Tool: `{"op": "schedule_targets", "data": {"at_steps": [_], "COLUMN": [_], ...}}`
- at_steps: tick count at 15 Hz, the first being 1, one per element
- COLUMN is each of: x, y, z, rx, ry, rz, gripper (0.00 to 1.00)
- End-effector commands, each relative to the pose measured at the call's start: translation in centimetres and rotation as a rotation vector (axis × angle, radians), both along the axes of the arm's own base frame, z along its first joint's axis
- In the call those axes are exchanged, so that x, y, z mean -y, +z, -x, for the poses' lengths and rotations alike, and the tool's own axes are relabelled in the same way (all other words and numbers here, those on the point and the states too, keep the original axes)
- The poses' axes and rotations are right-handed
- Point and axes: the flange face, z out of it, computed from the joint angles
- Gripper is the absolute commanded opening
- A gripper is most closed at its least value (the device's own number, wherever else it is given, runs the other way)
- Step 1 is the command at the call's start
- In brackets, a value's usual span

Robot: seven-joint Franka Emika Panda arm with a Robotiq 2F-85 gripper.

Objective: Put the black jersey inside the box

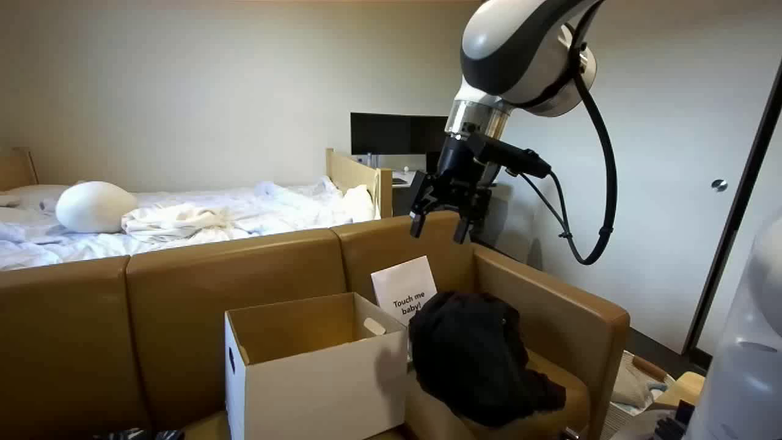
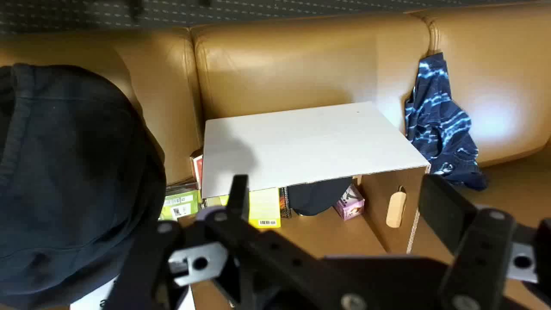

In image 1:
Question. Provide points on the white cardboard box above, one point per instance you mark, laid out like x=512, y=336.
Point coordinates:
x=326, y=391

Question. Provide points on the silver door knob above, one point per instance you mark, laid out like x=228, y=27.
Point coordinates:
x=719, y=185

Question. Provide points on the white bedsheet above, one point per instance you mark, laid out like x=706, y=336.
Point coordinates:
x=276, y=208

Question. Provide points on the black tripod pole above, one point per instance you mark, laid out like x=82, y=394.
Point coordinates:
x=735, y=203

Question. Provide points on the tan flat object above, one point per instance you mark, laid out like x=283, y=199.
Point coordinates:
x=682, y=388

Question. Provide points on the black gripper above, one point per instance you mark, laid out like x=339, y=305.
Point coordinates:
x=460, y=174

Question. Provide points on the white paper sign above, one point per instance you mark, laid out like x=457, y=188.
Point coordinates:
x=404, y=285

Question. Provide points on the tan leather sofa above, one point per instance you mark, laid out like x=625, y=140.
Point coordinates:
x=74, y=344

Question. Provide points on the cream crumpled garment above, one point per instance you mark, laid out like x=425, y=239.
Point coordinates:
x=179, y=221

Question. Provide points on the black jersey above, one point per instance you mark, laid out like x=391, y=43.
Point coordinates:
x=471, y=358

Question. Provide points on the round white pillow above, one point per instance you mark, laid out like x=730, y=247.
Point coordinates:
x=93, y=206

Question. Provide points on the white desk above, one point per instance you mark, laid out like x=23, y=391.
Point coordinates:
x=404, y=177

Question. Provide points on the black computer monitor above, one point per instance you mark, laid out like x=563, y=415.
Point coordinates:
x=391, y=133

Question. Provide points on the cream cloth bag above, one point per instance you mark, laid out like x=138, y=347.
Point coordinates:
x=631, y=383

